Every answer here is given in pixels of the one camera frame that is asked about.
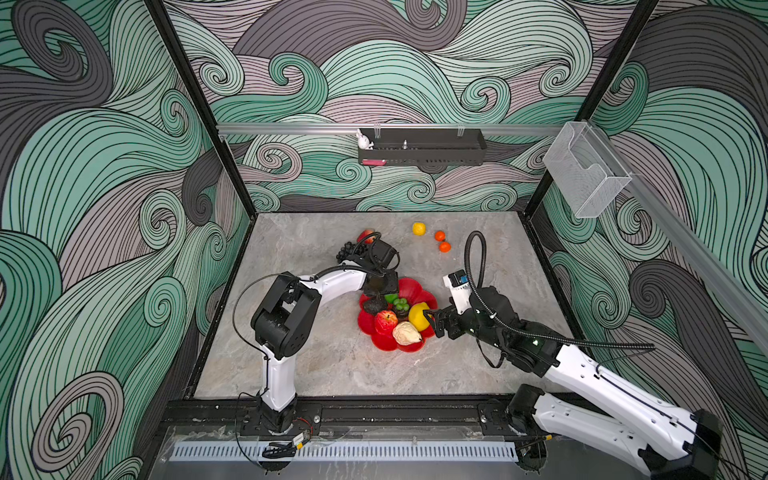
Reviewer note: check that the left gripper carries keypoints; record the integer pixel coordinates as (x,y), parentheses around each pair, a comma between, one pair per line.
(393,283)

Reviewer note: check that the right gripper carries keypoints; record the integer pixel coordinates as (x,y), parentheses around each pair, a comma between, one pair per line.
(441,323)

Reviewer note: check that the large yellow lemon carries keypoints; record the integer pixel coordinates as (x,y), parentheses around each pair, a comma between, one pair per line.
(416,316)

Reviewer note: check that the beige pear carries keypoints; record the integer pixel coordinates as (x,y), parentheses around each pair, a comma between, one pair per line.
(406,334)

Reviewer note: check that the red flower-shaped fruit bowl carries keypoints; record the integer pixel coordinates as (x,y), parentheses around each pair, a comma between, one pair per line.
(413,292)

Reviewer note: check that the small yellow lemon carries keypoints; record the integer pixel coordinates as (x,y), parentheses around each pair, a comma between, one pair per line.
(419,229)

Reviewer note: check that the red apple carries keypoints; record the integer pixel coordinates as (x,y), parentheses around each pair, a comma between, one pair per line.
(385,322)

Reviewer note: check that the dark purple mangosteen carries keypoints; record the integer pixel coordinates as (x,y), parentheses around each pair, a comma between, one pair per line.
(401,307)

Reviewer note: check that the dark avocado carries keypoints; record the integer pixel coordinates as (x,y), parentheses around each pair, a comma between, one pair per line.
(375,305)

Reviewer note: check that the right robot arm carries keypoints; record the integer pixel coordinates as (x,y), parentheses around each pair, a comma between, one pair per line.
(657,438)

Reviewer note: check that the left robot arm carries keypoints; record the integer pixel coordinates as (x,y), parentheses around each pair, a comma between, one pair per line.
(284,319)

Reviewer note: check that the red strawberry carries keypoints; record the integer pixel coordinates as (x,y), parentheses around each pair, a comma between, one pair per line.
(366,237)

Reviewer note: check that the black grape bunch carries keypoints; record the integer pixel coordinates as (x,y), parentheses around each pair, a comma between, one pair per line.
(347,252)

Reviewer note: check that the white figurine on shelf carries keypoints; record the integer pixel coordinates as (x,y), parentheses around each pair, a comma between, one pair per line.
(363,141)

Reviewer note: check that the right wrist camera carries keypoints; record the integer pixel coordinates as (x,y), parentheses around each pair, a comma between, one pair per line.
(460,290)

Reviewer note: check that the black wall shelf tray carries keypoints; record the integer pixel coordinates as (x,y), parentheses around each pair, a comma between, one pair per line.
(431,149)

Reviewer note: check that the aluminium wall rail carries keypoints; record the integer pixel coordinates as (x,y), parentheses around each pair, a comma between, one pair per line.
(305,128)

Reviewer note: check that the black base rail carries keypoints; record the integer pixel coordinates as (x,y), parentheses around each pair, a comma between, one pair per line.
(344,410)

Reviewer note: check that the clear plastic wall bin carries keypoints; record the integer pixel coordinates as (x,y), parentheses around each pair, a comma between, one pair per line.
(586,168)

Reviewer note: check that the white slotted cable duct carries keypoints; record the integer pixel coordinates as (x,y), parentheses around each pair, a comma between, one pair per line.
(453,451)

